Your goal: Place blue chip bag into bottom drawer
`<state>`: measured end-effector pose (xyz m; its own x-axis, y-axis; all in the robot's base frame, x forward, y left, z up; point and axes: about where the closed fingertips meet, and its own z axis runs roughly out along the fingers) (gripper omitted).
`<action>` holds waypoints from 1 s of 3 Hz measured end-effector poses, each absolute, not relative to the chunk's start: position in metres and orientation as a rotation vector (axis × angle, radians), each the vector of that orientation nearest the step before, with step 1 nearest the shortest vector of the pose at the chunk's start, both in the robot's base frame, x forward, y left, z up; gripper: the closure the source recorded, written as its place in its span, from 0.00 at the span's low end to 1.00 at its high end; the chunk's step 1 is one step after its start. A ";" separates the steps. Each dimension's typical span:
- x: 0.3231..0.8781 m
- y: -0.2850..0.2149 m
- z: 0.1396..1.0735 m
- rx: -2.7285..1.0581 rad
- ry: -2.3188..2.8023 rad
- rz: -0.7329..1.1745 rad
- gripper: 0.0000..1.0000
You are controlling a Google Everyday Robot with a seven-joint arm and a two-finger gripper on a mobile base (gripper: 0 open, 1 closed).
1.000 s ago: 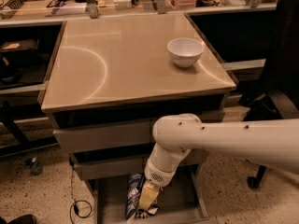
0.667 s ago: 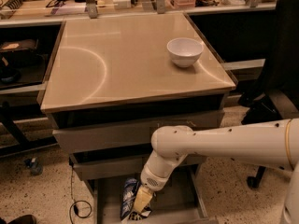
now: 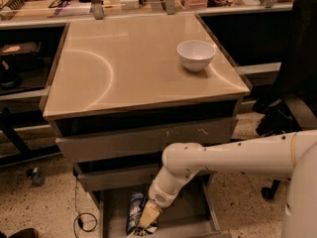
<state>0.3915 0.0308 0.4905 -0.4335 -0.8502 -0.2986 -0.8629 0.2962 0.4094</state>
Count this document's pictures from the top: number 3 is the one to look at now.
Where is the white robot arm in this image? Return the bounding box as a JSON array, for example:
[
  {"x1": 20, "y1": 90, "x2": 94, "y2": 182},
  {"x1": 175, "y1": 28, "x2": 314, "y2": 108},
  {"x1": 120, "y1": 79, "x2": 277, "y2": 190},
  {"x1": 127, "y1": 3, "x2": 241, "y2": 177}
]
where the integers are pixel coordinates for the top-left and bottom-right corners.
[{"x1": 140, "y1": 130, "x2": 317, "y2": 238}]

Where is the blue chip bag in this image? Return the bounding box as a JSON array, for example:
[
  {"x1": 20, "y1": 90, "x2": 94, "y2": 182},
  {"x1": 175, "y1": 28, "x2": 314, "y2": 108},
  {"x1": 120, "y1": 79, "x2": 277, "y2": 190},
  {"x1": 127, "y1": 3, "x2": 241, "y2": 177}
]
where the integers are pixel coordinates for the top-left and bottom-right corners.
[{"x1": 126, "y1": 191, "x2": 158, "y2": 238}]

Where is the coiled soldering stand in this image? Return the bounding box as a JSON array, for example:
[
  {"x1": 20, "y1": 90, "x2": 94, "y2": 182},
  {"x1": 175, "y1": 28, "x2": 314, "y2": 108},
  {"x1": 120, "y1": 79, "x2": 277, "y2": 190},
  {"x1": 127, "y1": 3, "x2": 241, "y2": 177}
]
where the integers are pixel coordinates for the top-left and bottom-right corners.
[{"x1": 0, "y1": 0, "x2": 24, "y2": 20}]

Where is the white bowl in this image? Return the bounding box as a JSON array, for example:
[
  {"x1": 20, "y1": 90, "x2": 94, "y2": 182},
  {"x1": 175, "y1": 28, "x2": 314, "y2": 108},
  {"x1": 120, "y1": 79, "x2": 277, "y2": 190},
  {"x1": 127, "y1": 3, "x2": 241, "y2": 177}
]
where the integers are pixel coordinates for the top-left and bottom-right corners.
[{"x1": 176, "y1": 40, "x2": 216, "y2": 72}]

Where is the white gripper with vent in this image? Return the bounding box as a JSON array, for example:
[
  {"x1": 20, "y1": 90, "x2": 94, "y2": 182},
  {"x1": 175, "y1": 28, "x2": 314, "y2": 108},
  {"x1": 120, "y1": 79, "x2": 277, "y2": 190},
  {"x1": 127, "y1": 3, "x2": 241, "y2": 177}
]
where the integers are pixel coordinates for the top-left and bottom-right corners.
[{"x1": 139, "y1": 183, "x2": 176, "y2": 228}]

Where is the top grey drawer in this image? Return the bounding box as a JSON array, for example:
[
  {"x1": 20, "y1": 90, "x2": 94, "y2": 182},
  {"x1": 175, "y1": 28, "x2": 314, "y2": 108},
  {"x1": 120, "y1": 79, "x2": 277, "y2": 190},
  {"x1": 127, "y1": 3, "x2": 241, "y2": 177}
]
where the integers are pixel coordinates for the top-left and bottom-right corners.
[{"x1": 56, "y1": 116, "x2": 238, "y2": 163}]

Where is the black office chair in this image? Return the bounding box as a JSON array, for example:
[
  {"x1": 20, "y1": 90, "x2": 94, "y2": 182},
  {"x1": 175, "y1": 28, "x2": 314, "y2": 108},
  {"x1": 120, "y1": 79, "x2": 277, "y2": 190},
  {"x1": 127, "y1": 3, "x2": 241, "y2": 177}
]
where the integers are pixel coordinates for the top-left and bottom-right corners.
[{"x1": 252, "y1": 0, "x2": 317, "y2": 200}]

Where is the middle grey drawer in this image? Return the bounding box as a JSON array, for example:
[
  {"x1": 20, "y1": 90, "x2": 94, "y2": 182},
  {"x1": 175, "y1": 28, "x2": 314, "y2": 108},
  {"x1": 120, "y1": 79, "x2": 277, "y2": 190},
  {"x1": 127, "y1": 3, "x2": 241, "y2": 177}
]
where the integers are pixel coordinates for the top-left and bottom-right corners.
[{"x1": 73, "y1": 154, "x2": 223, "y2": 192}]

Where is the drawer cabinet with beige top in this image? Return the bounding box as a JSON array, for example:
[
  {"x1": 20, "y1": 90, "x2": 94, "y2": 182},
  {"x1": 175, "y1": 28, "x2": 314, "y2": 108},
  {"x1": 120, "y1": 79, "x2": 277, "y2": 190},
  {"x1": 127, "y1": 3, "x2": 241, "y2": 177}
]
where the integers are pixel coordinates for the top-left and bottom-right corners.
[{"x1": 39, "y1": 12, "x2": 253, "y2": 238}]

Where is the bottom grey open drawer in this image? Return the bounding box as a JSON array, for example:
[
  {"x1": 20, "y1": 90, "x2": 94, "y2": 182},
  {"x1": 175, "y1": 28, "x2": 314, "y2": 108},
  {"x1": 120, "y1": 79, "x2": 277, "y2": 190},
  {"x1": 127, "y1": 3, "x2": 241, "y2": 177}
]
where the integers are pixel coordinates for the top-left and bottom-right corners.
[{"x1": 100, "y1": 178, "x2": 232, "y2": 238}]

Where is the dark shoe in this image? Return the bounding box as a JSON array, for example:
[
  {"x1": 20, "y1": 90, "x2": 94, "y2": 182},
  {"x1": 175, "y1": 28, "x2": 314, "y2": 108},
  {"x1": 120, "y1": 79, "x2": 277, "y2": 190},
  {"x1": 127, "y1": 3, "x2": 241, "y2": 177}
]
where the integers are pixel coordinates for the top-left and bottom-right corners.
[{"x1": 9, "y1": 228, "x2": 39, "y2": 238}]

